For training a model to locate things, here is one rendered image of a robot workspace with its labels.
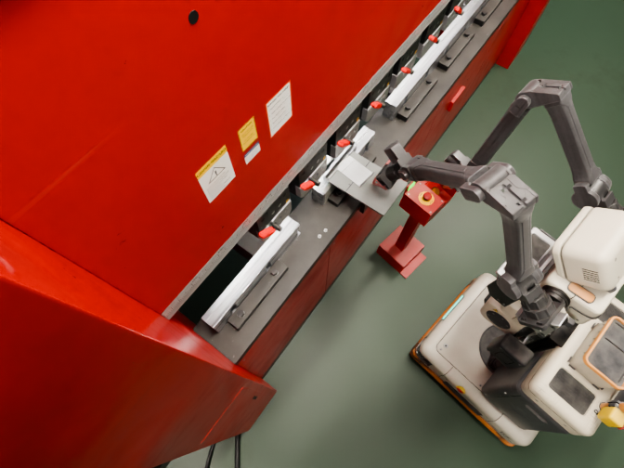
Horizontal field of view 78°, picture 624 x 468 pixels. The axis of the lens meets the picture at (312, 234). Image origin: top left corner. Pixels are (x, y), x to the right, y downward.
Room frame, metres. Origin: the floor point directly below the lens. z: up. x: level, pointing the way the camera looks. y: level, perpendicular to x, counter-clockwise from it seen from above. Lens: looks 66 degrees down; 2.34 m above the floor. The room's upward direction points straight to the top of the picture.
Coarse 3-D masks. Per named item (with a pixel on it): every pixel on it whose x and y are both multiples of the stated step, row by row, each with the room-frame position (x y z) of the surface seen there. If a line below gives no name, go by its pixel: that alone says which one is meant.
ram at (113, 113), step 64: (0, 0) 0.33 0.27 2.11; (64, 0) 0.37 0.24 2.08; (128, 0) 0.42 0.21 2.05; (192, 0) 0.49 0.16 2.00; (256, 0) 0.58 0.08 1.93; (320, 0) 0.73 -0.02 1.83; (384, 0) 0.96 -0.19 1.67; (448, 0) 1.41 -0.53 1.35; (0, 64) 0.30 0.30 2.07; (64, 64) 0.34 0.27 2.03; (128, 64) 0.39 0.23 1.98; (192, 64) 0.46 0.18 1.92; (256, 64) 0.57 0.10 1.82; (320, 64) 0.73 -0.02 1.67; (0, 128) 0.27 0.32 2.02; (64, 128) 0.30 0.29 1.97; (128, 128) 0.36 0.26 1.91; (192, 128) 0.43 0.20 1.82; (256, 128) 0.54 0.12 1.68; (320, 128) 0.74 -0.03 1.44; (0, 192) 0.22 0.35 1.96; (64, 192) 0.26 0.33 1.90; (128, 192) 0.31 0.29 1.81; (192, 192) 0.38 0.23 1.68; (256, 192) 0.51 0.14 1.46; (64, 256) 0.21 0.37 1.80; (128, 256) 0.25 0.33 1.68; (192, 256) 0.32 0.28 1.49
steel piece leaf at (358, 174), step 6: (354, 162) 0.91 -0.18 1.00; (348, 168) 0.88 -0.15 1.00; (354, 168) 0.88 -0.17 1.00; (360, 168) 0.88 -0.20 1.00; (366, 168) 0.88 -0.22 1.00; (348, 174) 0.86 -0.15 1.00; (354, 174) 0.86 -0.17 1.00; (360, 174) 0.86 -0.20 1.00; (366, 174) 0.86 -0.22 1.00; (372, 174) 0.85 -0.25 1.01; (354, 180) 0.83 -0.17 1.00; (360, 180) 0.83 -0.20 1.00; (366, 180) 0.82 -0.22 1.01; (360, 186) 0.80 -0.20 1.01
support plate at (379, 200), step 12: (360, 156) 0.94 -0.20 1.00; (372, 168) 0.88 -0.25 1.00; (336, 180) 0.83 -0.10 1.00; (348, 180) 0.83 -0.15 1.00; (372, 180) 0.83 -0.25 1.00; (348, 192) 0.77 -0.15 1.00; (360, 192) 0.77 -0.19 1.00; (372, 192) 0.77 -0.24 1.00; (384, 192) 0.77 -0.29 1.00; (396, 192) 0.77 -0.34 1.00; (372, 204) 0.72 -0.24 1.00; (384, 204) 0.72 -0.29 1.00
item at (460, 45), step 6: (468, 30) 1.80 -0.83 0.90; (462, 36) 1.76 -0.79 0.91; (456, 42) 1.72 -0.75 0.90; (462, 42) 1.72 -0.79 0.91; (468, 42) 1.73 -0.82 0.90; (450, 48) 1.67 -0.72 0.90; (456, 48) 1.67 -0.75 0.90; (462, 48) 1.67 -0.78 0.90; (450, 54) 1.63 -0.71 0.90; (456, 54) 1.63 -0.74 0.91; (444, 60) 1.59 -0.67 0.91; (450, 60) 1.59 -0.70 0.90; (438, 66) 1.57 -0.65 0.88; (444, 66) 1.56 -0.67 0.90
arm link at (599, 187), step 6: (600, 180) 0.65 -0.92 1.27; (594, 186) 0.63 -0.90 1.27; (600, 186) 0.63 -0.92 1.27; (606, 186) 0.64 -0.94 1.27; (600, 192) 0.61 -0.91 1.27; (606, 192) 0.62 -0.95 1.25; (612, 192) 0.62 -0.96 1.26; (600, 198) 0.60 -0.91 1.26; (606, 198) 0.60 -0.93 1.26; (612, 198) 0.60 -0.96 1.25; (600, 204) 0.58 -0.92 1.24; (606, 204) 0.58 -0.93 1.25
